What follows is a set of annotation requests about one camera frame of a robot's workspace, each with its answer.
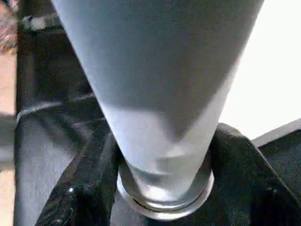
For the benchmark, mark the white plastic table top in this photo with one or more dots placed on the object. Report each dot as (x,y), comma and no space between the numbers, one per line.
(268,80)

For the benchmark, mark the white plastic table leg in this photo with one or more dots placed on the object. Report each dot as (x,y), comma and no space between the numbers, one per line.
(160,94)

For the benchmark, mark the black work mat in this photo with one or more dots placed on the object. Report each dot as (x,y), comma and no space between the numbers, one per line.
(47,117)

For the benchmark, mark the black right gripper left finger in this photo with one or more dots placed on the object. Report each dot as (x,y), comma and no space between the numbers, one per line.
(80,188)

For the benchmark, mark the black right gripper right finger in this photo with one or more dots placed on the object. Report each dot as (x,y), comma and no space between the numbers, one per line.
(254,188)

